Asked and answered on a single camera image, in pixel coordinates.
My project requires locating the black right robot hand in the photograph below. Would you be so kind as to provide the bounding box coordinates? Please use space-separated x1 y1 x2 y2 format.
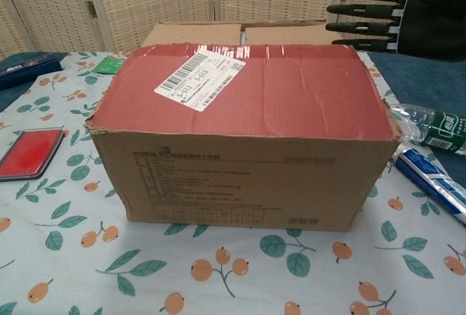
325 0 466 56

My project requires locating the brown cardboard shipping box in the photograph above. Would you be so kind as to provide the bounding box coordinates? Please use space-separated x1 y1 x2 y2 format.
84 19 404 231

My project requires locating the dark blue case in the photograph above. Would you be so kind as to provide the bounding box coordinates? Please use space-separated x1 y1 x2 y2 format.
0 51 62 92

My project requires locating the clear bottle with green label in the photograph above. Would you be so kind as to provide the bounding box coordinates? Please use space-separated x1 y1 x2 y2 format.
391 103 466 156

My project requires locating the blue and white tube package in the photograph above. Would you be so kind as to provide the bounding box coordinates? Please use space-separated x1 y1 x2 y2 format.
394 146 466 226

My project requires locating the small green packet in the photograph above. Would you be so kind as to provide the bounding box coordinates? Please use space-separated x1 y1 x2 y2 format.
91 57 128 76

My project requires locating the red ink pad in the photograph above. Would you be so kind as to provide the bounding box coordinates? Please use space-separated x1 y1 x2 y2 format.
0 128 66 183

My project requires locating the fruit and leaf print tablecloth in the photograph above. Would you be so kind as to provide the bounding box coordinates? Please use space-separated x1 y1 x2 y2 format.
0 49 466 315

